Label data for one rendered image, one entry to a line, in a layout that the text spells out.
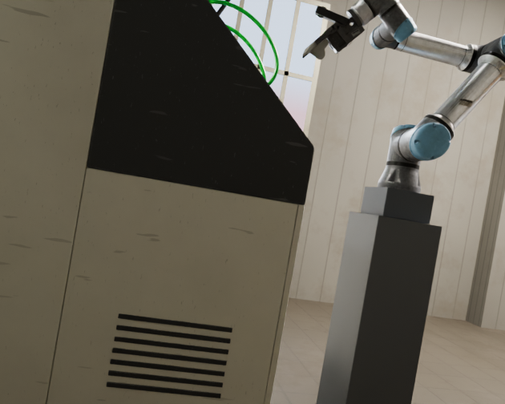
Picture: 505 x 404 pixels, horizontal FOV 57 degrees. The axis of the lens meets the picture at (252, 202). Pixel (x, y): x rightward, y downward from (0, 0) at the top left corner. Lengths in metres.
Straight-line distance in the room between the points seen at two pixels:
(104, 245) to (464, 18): 4.20
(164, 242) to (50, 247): 0.28
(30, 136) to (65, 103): 0.12
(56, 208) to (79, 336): 0.33
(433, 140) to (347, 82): 2.69
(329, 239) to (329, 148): 0.78
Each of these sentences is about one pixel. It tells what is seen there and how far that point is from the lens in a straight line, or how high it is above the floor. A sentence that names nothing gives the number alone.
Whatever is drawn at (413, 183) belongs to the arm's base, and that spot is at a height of 0.93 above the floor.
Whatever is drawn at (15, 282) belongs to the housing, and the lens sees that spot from 1.32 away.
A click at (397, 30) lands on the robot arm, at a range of 1.67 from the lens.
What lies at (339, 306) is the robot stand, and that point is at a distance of 1.79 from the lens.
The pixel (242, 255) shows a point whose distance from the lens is 1.26.
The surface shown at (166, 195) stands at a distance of 1.24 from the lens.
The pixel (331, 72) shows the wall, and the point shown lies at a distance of 4.19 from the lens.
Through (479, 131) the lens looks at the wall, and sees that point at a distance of 4.83.
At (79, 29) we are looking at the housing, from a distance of 1.32.
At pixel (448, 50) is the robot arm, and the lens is 1.86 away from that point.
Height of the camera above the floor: 0.78
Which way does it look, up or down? level
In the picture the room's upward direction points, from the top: 10 degrees clockwise
